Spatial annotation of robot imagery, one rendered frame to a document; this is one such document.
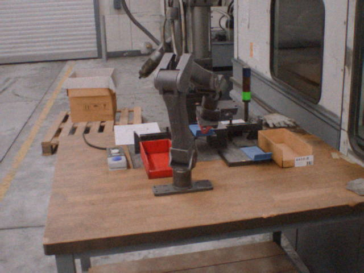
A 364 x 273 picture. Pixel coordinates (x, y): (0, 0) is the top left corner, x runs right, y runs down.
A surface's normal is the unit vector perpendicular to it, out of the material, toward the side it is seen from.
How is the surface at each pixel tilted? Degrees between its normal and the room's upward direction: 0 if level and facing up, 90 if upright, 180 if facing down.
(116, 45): 90
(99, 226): 0
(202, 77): 92
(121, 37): 90
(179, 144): 104
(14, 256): 0
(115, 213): 0
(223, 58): 90
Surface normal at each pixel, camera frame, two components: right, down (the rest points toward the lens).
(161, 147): 0.20, 0.29
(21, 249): -0.04, -0.95
